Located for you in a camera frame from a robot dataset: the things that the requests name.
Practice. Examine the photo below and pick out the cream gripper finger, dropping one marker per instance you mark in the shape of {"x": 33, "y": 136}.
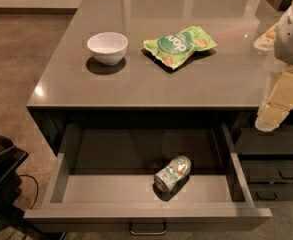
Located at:
{"x": 266, "y": 41}
{"x": 278, "y": 101}

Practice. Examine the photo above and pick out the silver green 7up can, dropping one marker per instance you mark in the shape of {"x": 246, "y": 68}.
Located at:
{"x": 168, "y": 177}

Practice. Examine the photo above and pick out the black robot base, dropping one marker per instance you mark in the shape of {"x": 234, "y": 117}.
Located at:
{"x": 11, "y": 157}

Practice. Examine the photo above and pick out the grey counter cabinet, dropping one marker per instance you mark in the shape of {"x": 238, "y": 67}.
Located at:
{"x": 230, "y": 77}

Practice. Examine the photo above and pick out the dark closed middle drawer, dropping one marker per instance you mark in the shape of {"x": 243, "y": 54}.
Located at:
{"x": 268, "y": 171}

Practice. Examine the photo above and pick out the dark closed drawer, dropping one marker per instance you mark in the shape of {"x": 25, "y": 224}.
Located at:
{"x": 281, "y": 192}
{"x": 268, "y": 171}

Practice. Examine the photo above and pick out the dark closed lower drawer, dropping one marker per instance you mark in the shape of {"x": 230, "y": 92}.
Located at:
{"x": 281, "y": 192}

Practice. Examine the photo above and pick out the open grey top drawer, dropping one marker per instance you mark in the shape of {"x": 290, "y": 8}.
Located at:
{"x": 103, "y": 179}

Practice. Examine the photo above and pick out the green snack bag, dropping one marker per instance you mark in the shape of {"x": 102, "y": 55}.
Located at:
{"x": 173, "y": 50}

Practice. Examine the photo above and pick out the white ceramic bowl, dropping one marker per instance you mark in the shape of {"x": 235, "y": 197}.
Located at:
{"x": 108, "y": 48}

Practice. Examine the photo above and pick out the metal drawer handle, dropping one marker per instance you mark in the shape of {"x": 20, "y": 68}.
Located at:
{"x": 147, "y": 229}

